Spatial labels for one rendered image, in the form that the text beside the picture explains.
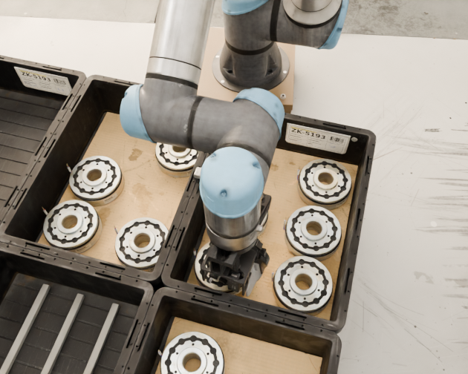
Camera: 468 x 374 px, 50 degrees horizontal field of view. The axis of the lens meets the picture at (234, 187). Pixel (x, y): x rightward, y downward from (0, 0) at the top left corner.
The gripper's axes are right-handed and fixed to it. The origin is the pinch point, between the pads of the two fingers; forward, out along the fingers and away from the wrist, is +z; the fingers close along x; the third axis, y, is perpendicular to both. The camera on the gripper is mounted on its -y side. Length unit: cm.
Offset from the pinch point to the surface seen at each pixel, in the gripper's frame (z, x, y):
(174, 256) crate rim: -7.9, -9.7, 4.7
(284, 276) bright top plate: -1.0, 8.0, -1.2
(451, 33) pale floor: 86, 38, -182
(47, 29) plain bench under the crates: 16, -81, -55
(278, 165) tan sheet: 2.3, -1.2, -25.2
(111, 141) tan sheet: 2.3, -36.6, -18.4
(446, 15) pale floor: 86, 34, -194
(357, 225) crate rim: -7.6, 17.0, -11.8
